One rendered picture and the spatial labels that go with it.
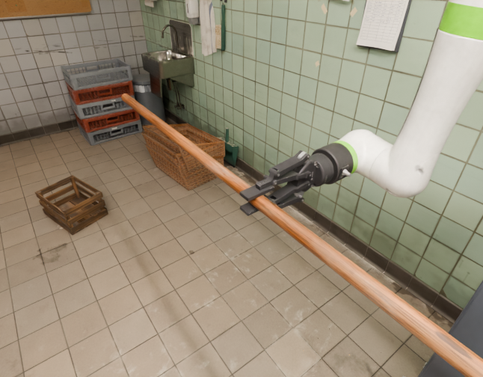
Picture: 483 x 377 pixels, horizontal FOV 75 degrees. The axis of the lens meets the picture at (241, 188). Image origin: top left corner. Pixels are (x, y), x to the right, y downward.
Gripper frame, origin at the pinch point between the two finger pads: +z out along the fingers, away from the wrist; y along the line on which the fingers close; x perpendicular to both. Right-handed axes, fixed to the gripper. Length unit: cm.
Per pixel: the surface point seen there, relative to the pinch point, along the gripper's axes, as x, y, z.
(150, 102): 309, 88, -92
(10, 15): 363, -5, 9
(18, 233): 194, 117, 65
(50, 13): 363, -4, -25
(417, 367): -30, 120, -78
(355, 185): 49, 74, -120
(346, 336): 1, 120, -63
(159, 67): 249, 36, -85
